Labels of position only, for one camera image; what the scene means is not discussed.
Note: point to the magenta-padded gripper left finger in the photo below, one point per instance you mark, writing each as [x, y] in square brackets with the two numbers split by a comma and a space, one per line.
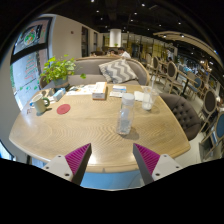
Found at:
[77, 158]

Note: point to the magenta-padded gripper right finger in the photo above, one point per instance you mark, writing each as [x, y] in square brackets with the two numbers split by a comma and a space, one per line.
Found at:
[148, 158]

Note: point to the clear plastic bottle white cap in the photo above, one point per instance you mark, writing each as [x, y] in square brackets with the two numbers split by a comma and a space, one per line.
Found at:
[125, 116]

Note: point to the flat round red coaster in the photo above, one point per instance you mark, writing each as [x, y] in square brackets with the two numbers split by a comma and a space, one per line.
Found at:
[63, 109]

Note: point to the dark tufted chair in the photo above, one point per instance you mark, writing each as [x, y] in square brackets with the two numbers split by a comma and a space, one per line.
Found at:
[183, 115]

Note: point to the white paper napkin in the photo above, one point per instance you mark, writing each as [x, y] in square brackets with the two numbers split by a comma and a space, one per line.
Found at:
[138, 96]

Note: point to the light blue white carton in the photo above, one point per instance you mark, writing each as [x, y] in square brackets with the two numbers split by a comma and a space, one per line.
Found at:
[59, 94]

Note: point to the white printed leaflet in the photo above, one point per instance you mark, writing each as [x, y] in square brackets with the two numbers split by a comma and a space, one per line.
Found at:
[81, 90]

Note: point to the white carton orange print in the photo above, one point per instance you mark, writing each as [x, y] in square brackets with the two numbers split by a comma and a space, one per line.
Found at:
[99, 91]

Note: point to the small blue white packet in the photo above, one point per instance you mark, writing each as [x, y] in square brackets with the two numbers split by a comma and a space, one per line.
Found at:
[119, 88]

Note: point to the green potted plant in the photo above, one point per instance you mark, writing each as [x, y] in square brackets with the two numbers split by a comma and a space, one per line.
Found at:
[58, 70]

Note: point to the group of wooden dining chairs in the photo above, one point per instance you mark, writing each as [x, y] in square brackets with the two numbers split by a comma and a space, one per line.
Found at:
[171, 71]

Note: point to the grey white chevron pillow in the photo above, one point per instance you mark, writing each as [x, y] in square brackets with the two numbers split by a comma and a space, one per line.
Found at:
[118, 71]

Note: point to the grey curved sofa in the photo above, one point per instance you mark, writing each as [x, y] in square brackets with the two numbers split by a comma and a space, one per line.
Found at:
[89, 66]

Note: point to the window with painted decals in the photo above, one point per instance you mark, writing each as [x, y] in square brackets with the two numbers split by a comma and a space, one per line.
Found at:
[28, 71]

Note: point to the person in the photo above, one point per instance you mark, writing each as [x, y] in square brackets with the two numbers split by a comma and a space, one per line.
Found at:
[124, 53]

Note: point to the white round column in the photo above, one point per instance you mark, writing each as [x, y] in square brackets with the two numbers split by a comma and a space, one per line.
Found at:
[115, 37]

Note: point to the group of ceiling lights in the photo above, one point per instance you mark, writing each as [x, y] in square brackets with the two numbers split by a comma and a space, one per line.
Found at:
[143, 5]

